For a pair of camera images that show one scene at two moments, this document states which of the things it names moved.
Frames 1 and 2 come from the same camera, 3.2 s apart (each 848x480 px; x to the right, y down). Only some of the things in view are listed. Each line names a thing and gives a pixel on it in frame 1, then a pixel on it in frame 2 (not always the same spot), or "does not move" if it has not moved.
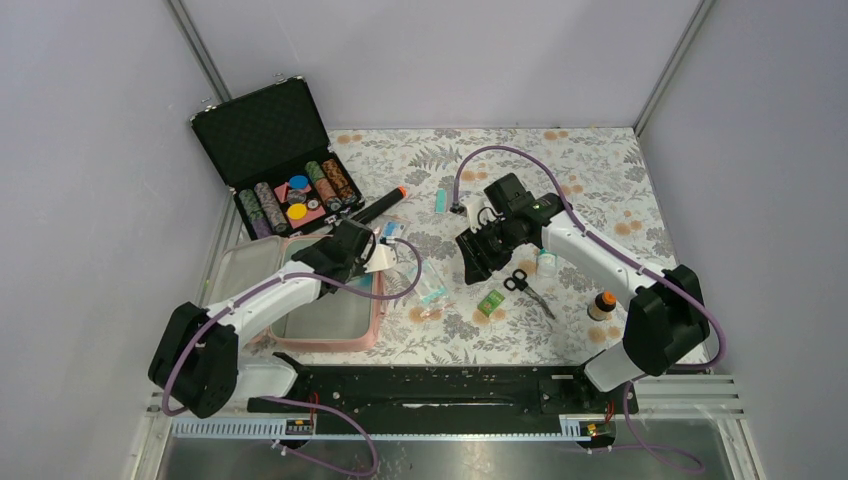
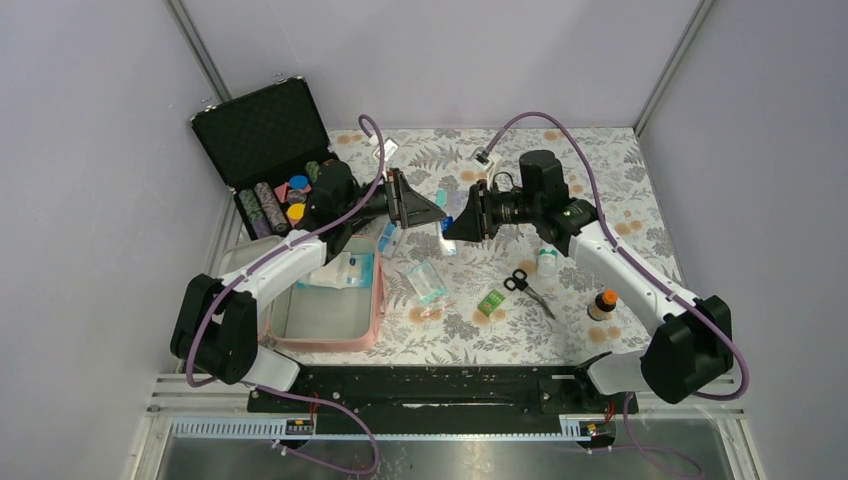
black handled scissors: x=518 y=282 does not move
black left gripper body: x=357 y=267 to x=396 y=197
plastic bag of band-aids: x=431 y=288 does not move
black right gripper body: x=495 y=242 to x=493 y=208
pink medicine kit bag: x=349 y=317 does not move
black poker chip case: x=272 y=150 does not move
